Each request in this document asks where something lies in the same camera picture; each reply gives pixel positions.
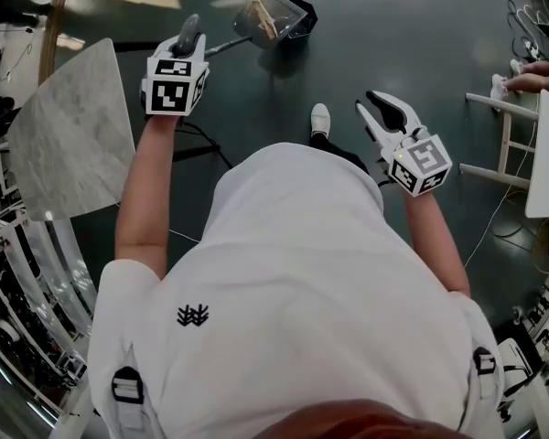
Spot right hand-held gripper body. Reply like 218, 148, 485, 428
379, 125, 454, 198

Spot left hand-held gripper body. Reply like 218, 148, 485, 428
139, 33, 210, 118

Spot clear grey dustpan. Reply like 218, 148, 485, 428
204, 0, 310, 59

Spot black trash can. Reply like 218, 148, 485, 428
286, 0, 320, 40

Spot person's right forearm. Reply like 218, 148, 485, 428
401, 188, 471, 297

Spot person's left forearm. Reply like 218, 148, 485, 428
114, 113, 185, 279

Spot person's black trouser leg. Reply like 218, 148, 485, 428
307, 131, 370, 174

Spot black table base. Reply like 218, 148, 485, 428
170, 121, 233, 169

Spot wooden scraps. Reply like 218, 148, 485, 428
250, 0, 281, 42

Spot grey marble side table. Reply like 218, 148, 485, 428
5, 37, 137, 223

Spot white wooden stool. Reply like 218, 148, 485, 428
458, 89, 549, 220

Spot wooden pole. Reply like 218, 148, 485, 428
38, 0, 75, 82

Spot white shirt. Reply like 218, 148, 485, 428
86, 142, 507, 439

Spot white chair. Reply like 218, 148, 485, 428
495, 336, 549, 413

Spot metal shelving rack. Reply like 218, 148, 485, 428
0, 144, 98, 429

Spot thin white cable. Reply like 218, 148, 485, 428
463, 121, 539, 265

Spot yellow cable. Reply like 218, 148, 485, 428
529, 217, 549, 288

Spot black cable bundle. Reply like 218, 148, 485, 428
504, 0, 549, 64

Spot black strap buckle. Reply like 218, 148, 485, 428
472, 347, 498, 375
111, 366, 145, 404

